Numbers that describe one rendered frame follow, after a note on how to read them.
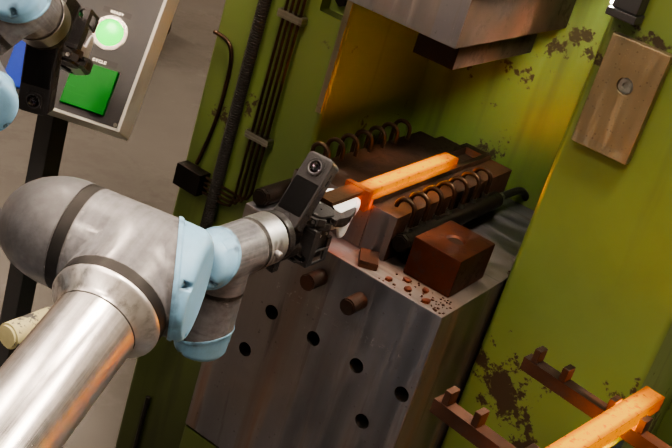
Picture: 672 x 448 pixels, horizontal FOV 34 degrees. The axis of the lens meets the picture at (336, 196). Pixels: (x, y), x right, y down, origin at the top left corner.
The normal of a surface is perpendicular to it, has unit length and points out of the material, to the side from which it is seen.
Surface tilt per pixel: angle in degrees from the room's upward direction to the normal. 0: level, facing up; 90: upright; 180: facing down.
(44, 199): 37
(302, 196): 57
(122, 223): 26
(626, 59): 90
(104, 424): 0
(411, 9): 90
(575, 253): 90
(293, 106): 90
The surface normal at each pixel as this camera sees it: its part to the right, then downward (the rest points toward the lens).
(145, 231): 0.18, -0.74
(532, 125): -0.55, 0.20
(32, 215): -0.40, -0.29
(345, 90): 0.79, 0.44
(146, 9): 0.00, -0.12
